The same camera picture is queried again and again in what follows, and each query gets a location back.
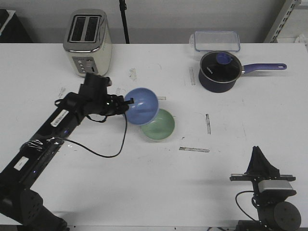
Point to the grey metal shelf upright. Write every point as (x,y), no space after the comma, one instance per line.
(281,19)

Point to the green bowl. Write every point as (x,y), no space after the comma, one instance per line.
(161,127)

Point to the glass pot lid blue knob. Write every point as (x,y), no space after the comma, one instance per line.
(220,66)

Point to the silver two-slot toaster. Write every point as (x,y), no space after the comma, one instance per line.
(87,42)

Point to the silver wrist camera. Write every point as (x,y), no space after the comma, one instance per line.
(276,187)

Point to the dark blue saucepan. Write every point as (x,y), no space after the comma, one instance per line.
(223,87)

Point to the blue bowl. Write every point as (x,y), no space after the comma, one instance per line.
(145,107)

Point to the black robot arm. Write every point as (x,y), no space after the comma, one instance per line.
(17,200)
(274,214)

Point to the black box background left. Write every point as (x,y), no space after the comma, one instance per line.
(11,28)

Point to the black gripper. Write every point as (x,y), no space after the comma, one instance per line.
(266,169)
(98,101)

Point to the clear plastic container blue rim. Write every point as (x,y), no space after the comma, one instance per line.
(203,42)

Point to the black tripod pole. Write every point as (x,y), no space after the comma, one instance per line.
(123,8)

